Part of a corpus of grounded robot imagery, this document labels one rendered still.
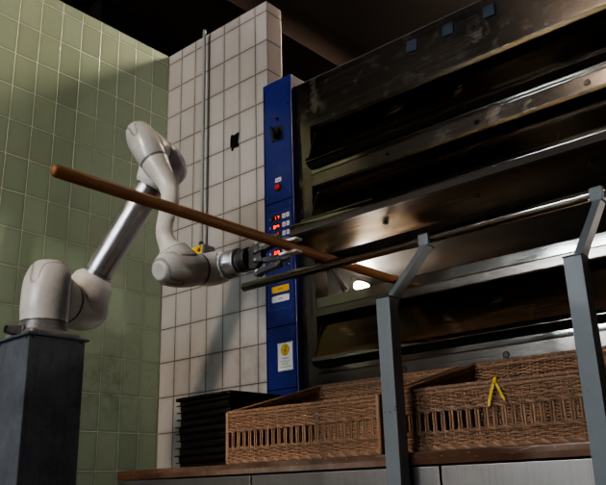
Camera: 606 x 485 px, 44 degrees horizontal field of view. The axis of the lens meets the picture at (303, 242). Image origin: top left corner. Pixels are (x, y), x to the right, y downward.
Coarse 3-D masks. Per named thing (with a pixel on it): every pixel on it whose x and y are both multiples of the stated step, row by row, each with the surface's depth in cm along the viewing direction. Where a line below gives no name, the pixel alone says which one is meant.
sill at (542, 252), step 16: (576, 240) 219; (512, 256) 231; (528, 256) 228; (544, 256) 224; (432, 272) 249; (448, 272) 245; (464, 272) 241; (368, 288) 265; (384, 288) 260; (320, 304) 278; (336, 304) 273
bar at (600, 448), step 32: (576, 192) 184; (480, 224) 198; (352, 256) 224; (416, 256) 203; (576, 256) 156; (256, 288) 250; (576, 288) 155; (384, 320) 184; (576, 320) 153; (384, 352) 182; (576, 352) 152; (384, 384) 180; (384, 416) 178
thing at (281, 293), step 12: (276, 216) 299; (288, 216) 295; (276, 228) 297; (288, 228) 293; (276, 252) 294; (288, 264) 289; (276, 288) 290; (288, 288) 286; (276, 300) 288; (288, 300) 284
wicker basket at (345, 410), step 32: (352, 384) 254; (256, 416) 218; (288, 416) 211; (320, 416) 204; (352, 416) 197; (256, 448) 215; (288, 448) 208; (320, 448) 201; (352, 448) 195; (384, 448) 191
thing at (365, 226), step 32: (544, 160) 216; (576, 160) 215; (416, 192) 242; (448, 192) 238; (480, 192) 236; (512, 192) 235; (544, 192) 233; (320, 224) 266; (352, 224) 263; (416, 224) 259
